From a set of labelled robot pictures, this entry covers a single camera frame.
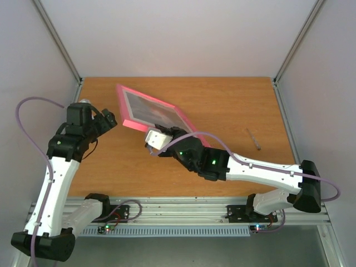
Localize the purple cable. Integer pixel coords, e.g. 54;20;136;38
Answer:
150;131;342;233
16;96;142;267

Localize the aluminium corner post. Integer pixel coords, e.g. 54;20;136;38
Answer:
32;0;84;84
272;0;326;86

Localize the left small circuit board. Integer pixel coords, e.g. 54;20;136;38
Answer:
97;225;116;235

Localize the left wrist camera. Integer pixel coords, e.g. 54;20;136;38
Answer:
79;98;91;104

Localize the right aluminium corner post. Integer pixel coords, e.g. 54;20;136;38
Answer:
272;0;326;86

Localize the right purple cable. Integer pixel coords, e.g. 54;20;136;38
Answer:
150;131;342;233

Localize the small circuit board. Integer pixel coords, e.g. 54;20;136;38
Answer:
97;225;116;235
250;224;269;233

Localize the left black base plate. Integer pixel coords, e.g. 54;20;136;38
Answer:
93;205;130;223

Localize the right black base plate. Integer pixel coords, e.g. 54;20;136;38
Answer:
225;205;278;223

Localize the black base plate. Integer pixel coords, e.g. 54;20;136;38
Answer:
93;205;130;223
225;205;278;223

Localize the left aluminium corner post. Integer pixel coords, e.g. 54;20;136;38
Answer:
32;0;84;84

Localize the sunset landscape photo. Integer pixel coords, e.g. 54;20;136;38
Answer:
123;90;192;131

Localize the aluminium rail base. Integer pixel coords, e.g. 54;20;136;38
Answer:
24;196;332;226

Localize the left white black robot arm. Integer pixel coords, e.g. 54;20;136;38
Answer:
11;102;117;265

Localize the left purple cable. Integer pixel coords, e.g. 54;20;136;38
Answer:
16;96;142;267

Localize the grey slotted cable duct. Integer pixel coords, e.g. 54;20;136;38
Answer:
79;225;250;238

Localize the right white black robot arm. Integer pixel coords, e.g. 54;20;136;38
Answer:
145;126;322;221

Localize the right small circuit board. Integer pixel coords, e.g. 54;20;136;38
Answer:
250;224;269;233

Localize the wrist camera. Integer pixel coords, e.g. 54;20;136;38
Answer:
79;98;91;104
145;128;173;150

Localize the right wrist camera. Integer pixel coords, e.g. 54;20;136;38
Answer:
145;128;173;150

